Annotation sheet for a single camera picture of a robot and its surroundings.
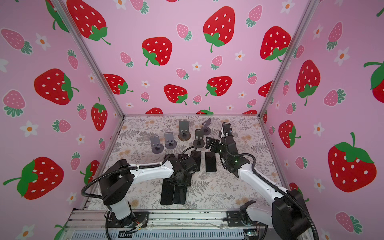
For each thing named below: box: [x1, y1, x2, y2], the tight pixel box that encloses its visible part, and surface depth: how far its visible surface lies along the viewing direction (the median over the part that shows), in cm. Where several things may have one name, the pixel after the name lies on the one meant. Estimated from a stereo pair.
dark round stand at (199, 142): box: [193, 129, 205, 149], surface depth 106 cm
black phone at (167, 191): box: [160, 178, 175, 205], surface depth 83 cm
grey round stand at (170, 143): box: [164, 132, 177, 150], surface depth 102 cm
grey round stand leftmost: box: [150, 135, 164, 154], surface depth 100 cm
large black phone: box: [164, 154, 176, 161], surface depth 101 cm
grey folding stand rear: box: [200, 117, 211, 135], surface depth 110 cm
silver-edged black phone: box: [205, 151, 217, 172], surface depth 97 cm
